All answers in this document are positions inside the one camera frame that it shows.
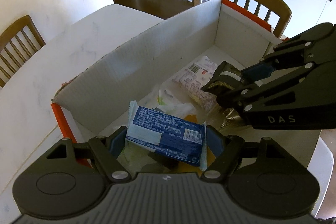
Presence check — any blue wet wipes pack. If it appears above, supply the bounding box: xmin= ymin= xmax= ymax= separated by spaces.
xmin=126 ymin=101 xmax=207 ymax=170

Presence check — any pink printed snack packet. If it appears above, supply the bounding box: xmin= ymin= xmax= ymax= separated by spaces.
xmin=173 ymin=56 xmax=218 ymax=113

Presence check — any wooden chair behind table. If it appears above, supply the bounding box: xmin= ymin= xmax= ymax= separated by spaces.
xmin=1 ymin=15 xmax=46 ymax=88

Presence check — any black snack packet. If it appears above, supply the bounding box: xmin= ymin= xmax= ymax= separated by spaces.
xmin=201 ymin=61 xmax=245 ymax=98

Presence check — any red cardboard shoe box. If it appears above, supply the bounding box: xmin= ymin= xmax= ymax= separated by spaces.
xmin=52 ymin=0 xmax=280 ymax=142

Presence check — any silver foil snack bag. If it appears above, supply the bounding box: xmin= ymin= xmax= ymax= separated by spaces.
xmin=220 ymin=108 xmax=242 ymax=130

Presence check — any white tissue pack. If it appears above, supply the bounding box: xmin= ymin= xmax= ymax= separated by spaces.
xmin=127 ymin=86 xmax=199 ymax=159

